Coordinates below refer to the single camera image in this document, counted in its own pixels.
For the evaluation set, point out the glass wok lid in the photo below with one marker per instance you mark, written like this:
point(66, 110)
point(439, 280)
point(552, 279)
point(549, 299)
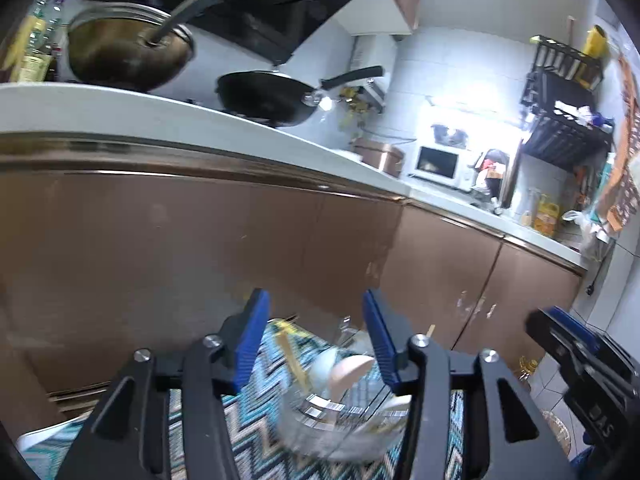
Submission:
point(115, 15)

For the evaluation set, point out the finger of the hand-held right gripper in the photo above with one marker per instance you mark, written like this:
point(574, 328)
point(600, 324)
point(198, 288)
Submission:
point(555, 325)

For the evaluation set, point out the black wok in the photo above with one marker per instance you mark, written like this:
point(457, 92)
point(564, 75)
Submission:
point(270, 97)

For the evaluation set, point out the dark sauce bottle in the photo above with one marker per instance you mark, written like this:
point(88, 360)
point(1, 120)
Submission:
point(32, 60)

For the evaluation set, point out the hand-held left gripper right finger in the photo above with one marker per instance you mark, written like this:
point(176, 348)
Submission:
point(382, 340)

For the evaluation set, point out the small oil bottle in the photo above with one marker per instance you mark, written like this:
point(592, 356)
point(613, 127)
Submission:
point(527, 370)

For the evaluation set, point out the clear glass cup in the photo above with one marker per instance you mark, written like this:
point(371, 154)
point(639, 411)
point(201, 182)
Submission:
point(330, 425)

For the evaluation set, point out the brown rice cooker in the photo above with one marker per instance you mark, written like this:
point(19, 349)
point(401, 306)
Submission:
point(380, 157)

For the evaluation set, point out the white microwave oven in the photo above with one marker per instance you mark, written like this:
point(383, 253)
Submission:
point(437, 165)

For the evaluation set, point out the black dish rack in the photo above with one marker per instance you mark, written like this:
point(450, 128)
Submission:
point(565, 120)

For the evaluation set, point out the black range hood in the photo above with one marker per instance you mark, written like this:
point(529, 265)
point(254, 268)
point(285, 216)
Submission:
point(280, 5)

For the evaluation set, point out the clear plastic bottle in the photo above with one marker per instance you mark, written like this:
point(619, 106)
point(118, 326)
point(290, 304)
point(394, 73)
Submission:
point(47, 10)

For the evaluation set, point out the yellow cooking oil bottle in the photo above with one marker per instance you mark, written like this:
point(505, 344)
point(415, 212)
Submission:
point(547, 215)

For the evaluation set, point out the white water heater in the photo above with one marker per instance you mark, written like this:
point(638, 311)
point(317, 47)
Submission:
point(372, 67)

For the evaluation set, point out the steel pot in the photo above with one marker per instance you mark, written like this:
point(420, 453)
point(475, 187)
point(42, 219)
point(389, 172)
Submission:
point(450, 135)

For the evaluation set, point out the brown lower kitchen cabinet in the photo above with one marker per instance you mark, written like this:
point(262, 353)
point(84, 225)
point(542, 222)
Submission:
point(200, 260)

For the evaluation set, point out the zigzag patterned mat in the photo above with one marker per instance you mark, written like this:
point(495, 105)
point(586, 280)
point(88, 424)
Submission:
point(265, 435)

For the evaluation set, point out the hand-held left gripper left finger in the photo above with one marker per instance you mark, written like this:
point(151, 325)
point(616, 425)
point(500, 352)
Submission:
point(250, 345)

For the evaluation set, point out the yellow plastic utensil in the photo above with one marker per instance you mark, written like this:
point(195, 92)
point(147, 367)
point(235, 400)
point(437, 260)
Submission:
point(295, 360)

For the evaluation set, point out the yellow bag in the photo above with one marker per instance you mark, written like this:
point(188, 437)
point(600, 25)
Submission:
point(596, 41)

